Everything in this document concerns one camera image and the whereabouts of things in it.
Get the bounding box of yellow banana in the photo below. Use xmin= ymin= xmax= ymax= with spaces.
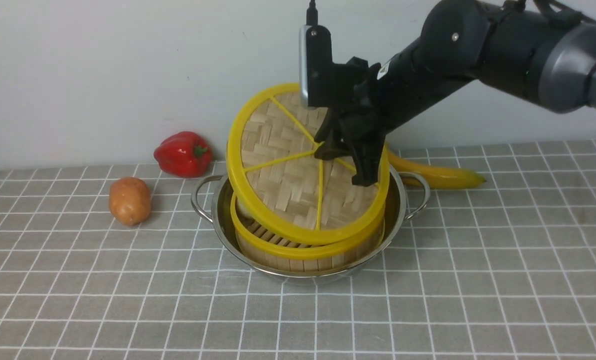
xmin=385 ymin=148 xmax=487 ymax=190

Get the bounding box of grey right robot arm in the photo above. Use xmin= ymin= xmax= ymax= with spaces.
xmin=299 ymin=0 xmax=596 ymax=187

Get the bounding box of stainless steel pot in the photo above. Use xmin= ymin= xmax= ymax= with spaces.
xmin=191 ymin=168 xmax=432 ymax=286

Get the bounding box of grey checked tablecloth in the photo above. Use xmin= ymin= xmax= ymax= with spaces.
xmin=0 ymin=140 xmax=596 ymax=360

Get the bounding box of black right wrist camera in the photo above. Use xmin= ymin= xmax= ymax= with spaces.
xmin=298 ymin=0 xmax=380 ymax=110

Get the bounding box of yellow bamboo steamer lid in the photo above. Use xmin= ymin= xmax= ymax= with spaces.
xmin=225 ymin=82 xmax=391 ymax=246

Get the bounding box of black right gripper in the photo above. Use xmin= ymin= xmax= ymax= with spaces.
xmin=315 ymin=38 xmax=474 ymax=187

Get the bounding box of brown potato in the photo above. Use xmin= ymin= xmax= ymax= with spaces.
xmin=108 ymin=177 xmax=152 ymax=227

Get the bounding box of red bell pepper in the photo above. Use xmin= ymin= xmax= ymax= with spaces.
xmin=153 ymin=131 xmax=214 ymax=178

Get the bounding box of yellow bamboo steamer basket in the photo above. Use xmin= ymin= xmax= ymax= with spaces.
xmin=229 ymin=195 xmax=385 ymax=272

